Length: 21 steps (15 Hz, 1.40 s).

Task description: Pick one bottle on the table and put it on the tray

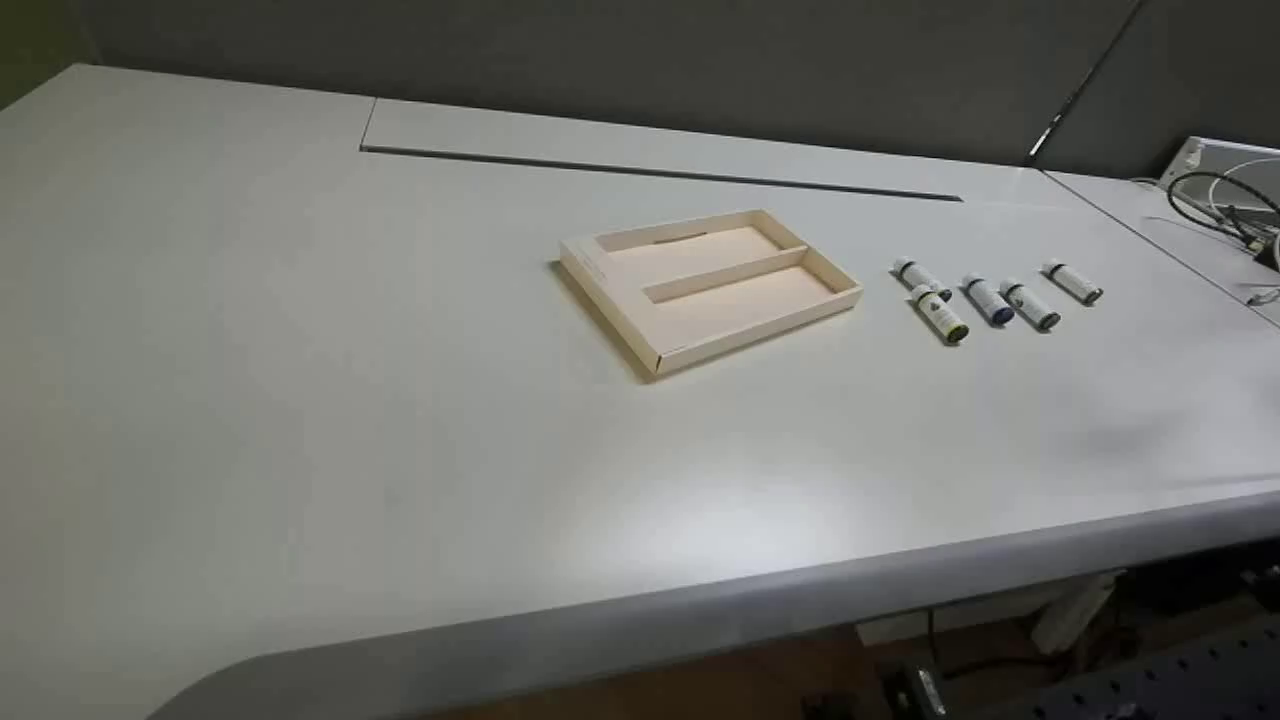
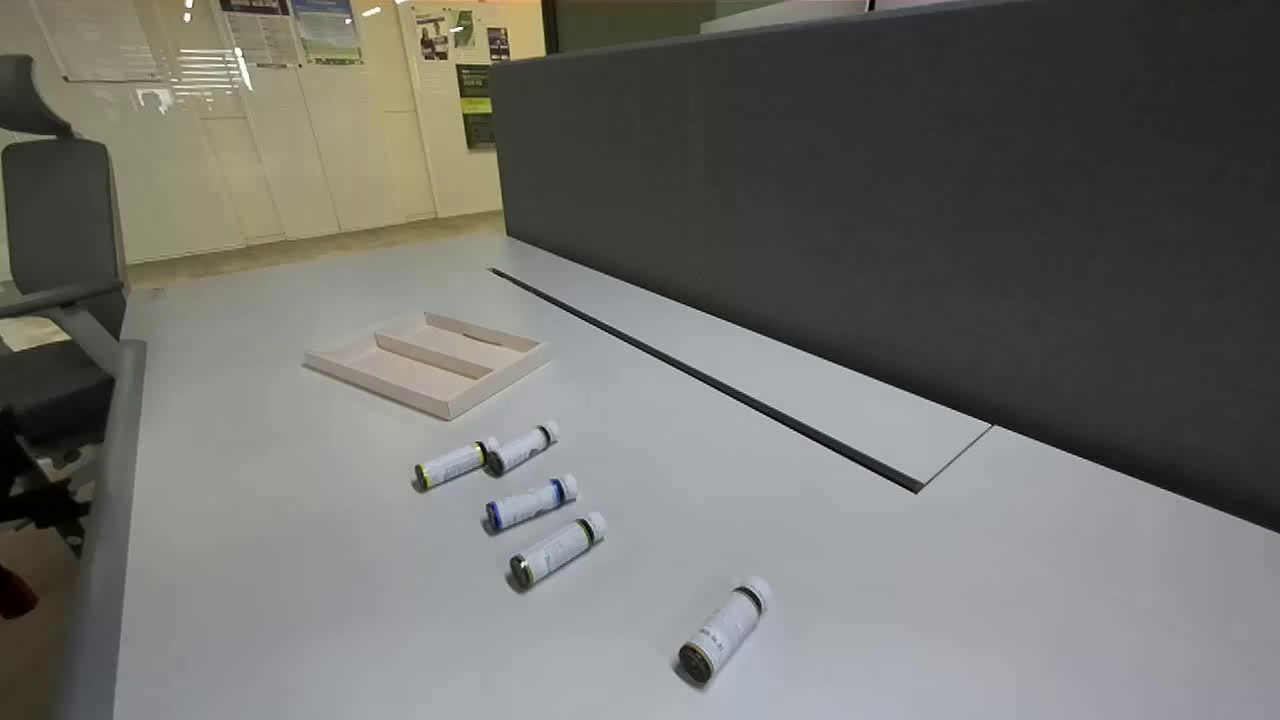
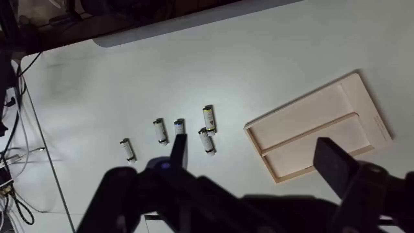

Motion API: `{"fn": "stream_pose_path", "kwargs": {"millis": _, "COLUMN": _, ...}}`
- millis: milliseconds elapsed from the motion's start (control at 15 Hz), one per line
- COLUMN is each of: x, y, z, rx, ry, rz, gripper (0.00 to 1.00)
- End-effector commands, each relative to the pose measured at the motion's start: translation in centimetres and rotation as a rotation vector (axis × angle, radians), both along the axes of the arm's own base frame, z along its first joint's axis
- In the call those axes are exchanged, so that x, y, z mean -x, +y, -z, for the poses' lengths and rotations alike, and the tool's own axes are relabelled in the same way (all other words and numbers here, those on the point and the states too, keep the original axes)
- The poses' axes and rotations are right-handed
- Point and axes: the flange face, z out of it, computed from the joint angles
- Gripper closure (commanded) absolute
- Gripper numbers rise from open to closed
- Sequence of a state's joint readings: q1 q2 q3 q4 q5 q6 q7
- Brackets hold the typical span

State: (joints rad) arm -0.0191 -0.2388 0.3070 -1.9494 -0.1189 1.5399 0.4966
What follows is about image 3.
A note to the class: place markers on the white bottle blue label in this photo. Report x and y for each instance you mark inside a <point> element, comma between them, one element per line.
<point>179,126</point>

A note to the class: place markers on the white bottle yellow label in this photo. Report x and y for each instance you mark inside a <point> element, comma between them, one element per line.
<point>210,122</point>

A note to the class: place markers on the wooden tray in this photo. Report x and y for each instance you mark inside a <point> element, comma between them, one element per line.
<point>344,110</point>

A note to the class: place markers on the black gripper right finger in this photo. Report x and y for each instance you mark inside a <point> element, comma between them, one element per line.
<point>335,165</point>

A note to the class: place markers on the white bottle far end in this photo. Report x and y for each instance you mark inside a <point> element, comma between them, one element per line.
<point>129,148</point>

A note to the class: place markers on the small white bottle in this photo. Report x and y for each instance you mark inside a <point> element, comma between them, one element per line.
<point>208,141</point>

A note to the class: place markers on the white bottle dark cap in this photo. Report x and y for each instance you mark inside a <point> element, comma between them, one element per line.
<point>161,131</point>

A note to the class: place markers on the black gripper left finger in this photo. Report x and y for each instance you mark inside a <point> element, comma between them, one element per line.
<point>179,150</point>

